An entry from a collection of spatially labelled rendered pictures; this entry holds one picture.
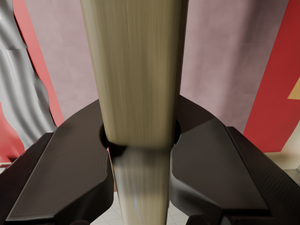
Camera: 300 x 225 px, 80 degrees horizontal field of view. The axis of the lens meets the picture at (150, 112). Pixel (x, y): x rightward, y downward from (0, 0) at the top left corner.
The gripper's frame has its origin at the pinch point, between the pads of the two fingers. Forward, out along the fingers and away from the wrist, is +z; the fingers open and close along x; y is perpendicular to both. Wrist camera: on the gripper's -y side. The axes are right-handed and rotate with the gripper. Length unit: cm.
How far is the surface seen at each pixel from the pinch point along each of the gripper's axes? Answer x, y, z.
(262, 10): 14.5, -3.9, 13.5
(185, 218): 46, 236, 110
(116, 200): -6.1, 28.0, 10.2
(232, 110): 14.2, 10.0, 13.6
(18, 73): -16.2, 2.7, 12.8
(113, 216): -45, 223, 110
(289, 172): 29.3, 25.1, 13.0
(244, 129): 17.2, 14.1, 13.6
